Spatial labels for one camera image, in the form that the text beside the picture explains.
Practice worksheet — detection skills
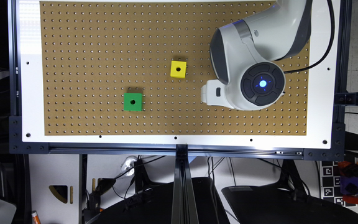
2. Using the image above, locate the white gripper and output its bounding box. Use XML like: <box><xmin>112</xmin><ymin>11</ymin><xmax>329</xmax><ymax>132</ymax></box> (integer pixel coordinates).
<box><xmin>201</xmin><ymin>80</ymin><xmax>233</xmax><ymax>108</ymax></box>

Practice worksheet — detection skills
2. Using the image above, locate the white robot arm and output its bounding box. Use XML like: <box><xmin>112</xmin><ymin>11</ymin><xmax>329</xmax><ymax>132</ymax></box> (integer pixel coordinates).
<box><xmin>201</xmin><ymin>0</ymin><xmax>312</xmax><ymax>111</ymax></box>

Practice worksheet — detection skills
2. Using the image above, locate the yellow cube with hole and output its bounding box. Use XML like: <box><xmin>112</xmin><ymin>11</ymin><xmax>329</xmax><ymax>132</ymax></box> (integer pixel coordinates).
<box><xmin>170</xmin><ymin>60</ymin><xmax>186</xmax><ymax>78</ymax></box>

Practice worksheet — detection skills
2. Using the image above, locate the green cube with hole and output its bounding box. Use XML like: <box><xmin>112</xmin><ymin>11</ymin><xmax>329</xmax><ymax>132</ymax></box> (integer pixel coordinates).
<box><xmin>124</xmin><ymin>93</ymin><xmax>143</xmax><ymax>111</ymax></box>

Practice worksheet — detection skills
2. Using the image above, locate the brown pegboard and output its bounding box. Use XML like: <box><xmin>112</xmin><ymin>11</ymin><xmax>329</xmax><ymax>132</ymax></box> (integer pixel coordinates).
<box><xmin>40</xmin><ymin>1</ymin><xmax>309</xmax><ymax>136</ymax></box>

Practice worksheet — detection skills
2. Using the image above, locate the black office chair left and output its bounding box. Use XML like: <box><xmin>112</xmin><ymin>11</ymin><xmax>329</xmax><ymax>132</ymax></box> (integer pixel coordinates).
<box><xmin>95</xmin><ymin>177</ymin><xmax>229</xmax><ymax>224</ymax></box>

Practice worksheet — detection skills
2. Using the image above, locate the black office chair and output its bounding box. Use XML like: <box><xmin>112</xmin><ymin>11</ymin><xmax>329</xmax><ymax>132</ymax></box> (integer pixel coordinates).
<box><xmin>95</xmin><ymin>177</ymin><xmax>229</xmax><ymax>224</ymax></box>
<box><xmin>222</xmin><ymin>186</ymin><xmax>358</xmax><ymax>224</ymax></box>

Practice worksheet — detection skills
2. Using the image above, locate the black office chair right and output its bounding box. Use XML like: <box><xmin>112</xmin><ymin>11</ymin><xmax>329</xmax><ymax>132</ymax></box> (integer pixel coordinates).
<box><xmin>222</xmin><ymin>186</ymin><xmax>358</xmax><ymax>224</ymax></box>

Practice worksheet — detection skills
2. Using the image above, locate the black white fiducial marker sheet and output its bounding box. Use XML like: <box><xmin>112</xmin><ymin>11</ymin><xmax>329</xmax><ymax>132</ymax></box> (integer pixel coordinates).
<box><xmin>318</xmin><ymin>161</ymin><xmax>345</xmax><ymax>206</ymax></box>

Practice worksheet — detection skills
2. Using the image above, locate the box of coloured blocks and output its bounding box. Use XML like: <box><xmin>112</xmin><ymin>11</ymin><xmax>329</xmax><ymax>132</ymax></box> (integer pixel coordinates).
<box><xmin>337</xmin><ymin>161</ymin><xmax>358</xmax><ymax>205</ymax></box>

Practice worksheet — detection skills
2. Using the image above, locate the white cabinet panel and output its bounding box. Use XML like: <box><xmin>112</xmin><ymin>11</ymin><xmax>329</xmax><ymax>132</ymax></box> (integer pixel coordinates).
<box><xmin>29</xmin><ymin>154</ymin><xmax>82</xmax><ymax>224</ymax></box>

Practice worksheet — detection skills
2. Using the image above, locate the orange tube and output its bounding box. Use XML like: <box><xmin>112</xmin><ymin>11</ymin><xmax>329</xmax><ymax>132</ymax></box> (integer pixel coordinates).
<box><xmin>32</xmin><ymin>210</ymin><xmax>41</xmax><ymax>224</ymax></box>

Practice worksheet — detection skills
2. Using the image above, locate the black aluminium table frame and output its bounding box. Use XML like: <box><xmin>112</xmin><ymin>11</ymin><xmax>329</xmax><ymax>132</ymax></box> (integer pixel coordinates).
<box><xmin>7</xmin><ymin>1</ymin><xmax>358</xmax><ymax>222</ymax></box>

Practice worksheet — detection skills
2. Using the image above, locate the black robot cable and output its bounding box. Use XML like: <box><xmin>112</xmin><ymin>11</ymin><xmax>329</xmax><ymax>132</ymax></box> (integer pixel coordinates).
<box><xmin>283</xmin><ymin>0</ymin><xmax>336</xmax><ymax>75</ymax></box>

